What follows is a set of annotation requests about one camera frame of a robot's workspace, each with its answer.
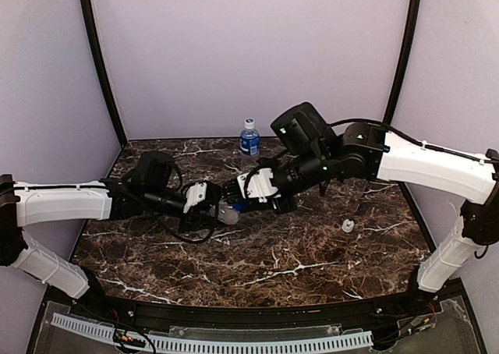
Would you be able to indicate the short bottle blue label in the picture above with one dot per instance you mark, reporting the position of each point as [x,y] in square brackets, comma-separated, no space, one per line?
[249,145]

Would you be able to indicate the white bottle cap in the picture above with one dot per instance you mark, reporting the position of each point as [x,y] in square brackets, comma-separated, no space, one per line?
[348,225]

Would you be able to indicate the tall bottle blue cap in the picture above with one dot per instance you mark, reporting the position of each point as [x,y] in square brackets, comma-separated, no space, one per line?
[225,213]

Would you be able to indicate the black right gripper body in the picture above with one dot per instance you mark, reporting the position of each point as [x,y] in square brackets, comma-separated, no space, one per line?
[286,203]

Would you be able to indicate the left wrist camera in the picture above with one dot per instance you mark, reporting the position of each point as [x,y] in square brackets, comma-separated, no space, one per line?
[200,194]

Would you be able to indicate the white slotted cable duct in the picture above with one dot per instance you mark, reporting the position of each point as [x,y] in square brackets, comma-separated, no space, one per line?
[212,341]

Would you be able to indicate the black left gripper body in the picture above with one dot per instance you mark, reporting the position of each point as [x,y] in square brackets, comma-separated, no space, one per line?
[208,208]

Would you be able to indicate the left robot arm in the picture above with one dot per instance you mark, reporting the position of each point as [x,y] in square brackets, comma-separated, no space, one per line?
[154,186]

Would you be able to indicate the left black frame post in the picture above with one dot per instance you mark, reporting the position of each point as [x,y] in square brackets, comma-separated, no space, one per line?
[101,70]

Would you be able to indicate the black front table rail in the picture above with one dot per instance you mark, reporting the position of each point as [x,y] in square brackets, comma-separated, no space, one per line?
[374,313]

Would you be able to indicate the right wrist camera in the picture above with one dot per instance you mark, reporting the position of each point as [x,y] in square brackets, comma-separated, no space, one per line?
[250,187]

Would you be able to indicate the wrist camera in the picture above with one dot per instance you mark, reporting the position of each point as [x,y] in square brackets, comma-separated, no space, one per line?
[200,194]
[250,187]

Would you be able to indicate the right black frame post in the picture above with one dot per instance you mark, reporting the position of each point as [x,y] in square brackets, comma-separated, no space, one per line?
[403,60]

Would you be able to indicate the black frame post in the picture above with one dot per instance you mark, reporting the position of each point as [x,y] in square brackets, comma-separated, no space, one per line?
[101,70]
[403,60]

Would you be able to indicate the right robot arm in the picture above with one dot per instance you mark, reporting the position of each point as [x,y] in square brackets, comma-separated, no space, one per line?
[372,150]

